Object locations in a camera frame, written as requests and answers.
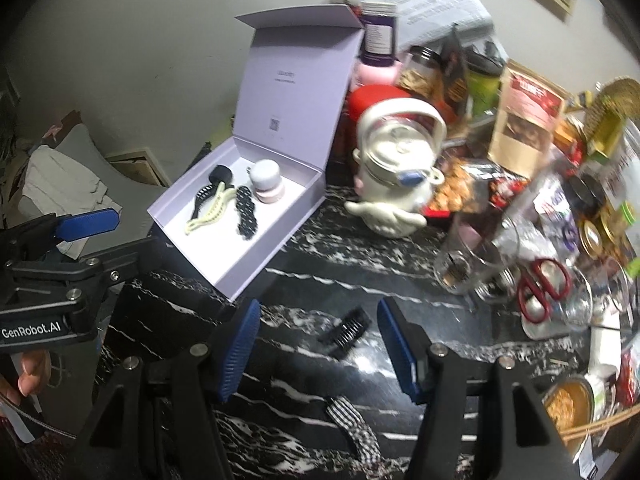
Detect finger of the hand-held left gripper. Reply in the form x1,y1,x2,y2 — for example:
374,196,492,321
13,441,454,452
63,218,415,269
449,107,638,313
0,208,121,264
5,236,169,301

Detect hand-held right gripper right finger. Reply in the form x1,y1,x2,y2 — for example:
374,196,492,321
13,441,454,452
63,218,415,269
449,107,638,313
376,297,586,480

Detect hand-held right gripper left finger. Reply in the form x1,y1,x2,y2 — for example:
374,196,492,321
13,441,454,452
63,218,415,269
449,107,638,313
75,299,262,480

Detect small black hair clip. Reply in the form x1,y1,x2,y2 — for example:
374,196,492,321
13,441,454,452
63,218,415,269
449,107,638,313
319,309,372,360

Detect cream hair claw clip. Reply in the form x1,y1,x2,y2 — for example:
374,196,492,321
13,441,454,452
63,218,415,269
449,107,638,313
186,184,236,235

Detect black curved hair clip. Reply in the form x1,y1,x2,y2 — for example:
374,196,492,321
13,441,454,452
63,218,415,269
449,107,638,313
194,182,223,219

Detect black polka dot claw clip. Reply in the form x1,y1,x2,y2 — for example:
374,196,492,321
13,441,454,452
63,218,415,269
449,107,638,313
234,186,259,239

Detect pink round case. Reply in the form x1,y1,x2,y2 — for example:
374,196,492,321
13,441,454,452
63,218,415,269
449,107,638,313
255,182,287,205

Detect blue-grey round case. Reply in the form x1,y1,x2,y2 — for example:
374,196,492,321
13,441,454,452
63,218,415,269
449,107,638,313
249,160,282,191

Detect lavender hinged gift box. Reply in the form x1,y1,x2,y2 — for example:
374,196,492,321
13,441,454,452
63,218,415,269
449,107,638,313
147,2,366,304

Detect person's left hand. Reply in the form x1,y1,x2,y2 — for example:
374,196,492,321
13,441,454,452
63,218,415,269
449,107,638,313
0,349,52,408

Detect white cloth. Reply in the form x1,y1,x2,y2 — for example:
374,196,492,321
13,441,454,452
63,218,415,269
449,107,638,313
24,145,124,216

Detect black white checkered ribbon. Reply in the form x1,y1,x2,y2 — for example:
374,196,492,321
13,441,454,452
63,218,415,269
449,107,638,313
325,395,382,461

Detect dark zippered clothing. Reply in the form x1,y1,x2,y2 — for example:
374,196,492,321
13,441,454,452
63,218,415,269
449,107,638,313
0,390,77,461

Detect clear drinking glass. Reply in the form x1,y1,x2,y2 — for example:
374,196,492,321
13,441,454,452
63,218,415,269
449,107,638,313
434,210,504,296

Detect orange snack packet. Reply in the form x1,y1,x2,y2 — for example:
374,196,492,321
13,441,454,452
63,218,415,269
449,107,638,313
425,159,494,224

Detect bowl of food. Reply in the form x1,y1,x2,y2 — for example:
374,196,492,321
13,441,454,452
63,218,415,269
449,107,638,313
542,375,614,456

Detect red black snack packet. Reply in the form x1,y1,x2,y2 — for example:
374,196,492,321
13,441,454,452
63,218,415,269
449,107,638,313
487,172,531,211

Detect clear printed plastic bag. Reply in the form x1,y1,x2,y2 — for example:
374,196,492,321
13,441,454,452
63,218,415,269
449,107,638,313
532,175,581,251

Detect wooden chopstick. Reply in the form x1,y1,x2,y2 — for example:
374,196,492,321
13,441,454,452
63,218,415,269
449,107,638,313
560,404,640,435
565,410,640,444

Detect kraft paper snack pouch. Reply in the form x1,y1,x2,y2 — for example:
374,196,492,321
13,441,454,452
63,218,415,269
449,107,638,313
487,59,571,177

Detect green cup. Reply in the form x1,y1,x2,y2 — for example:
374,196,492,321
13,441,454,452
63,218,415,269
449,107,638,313
464,52,505,117

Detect glass jar with snacks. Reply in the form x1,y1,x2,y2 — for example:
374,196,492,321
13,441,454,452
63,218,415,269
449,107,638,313
397,45,448,101

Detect pink container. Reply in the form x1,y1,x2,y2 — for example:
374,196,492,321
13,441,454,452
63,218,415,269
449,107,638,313
354,59,404,86

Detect purple bottle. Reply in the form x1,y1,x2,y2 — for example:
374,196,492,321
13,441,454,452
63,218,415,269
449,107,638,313
360,1,401,67

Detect printed paper sheets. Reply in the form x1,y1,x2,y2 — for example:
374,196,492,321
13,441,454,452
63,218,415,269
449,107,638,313
387,0,495,49

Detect cream picture frame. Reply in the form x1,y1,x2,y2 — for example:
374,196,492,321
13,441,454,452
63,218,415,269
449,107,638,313
106,147,174,190

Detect red handled scissors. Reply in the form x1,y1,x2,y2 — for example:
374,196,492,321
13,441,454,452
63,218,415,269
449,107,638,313
516,257,573,325

